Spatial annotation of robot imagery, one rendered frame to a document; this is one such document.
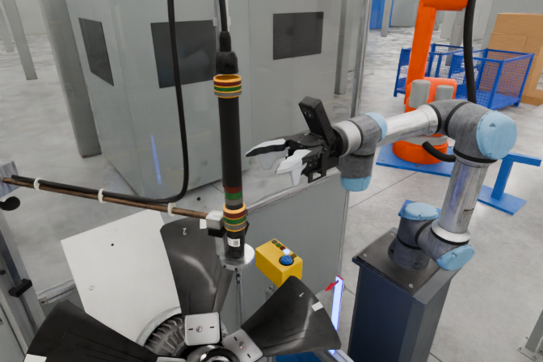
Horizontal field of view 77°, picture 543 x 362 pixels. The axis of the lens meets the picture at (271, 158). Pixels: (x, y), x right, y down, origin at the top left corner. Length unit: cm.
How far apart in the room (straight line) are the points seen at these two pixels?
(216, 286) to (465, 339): 207
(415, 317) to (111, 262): 104
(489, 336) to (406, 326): 135
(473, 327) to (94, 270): 234
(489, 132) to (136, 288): 102
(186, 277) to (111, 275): 24
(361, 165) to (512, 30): 781
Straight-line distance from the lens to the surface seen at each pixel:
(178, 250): 92
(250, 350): 93
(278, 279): 130
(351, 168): 86
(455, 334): 271
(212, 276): 87
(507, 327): 290
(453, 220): 121
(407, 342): 156
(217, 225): 68
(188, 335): 91
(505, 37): 858
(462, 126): 109
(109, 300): 107
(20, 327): 135
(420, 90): 435
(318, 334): 100
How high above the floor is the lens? 194
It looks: 26 degrees down
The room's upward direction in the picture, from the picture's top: straight up
